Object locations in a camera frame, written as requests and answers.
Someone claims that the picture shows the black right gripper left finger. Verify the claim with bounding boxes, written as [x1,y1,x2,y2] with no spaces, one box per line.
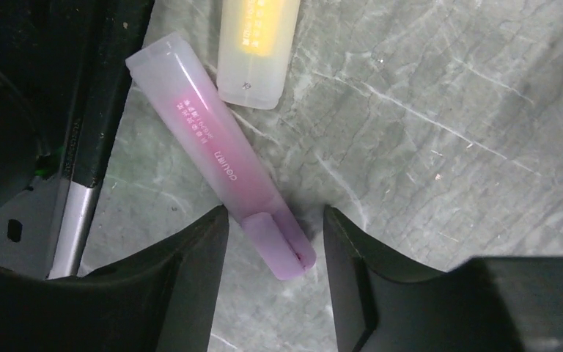
[0,206,229,351]

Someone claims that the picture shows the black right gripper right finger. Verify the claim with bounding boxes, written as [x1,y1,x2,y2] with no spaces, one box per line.
[323,206,563,351]

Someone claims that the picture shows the pink highlighter marker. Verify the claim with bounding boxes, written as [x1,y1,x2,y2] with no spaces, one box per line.
[125,33,317,280]

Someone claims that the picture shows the yellow highlighter marker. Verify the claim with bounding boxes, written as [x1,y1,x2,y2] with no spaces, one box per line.
[216,0,301,110]

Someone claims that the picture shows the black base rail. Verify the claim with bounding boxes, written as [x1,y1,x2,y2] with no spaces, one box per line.
[0,1,153,279]

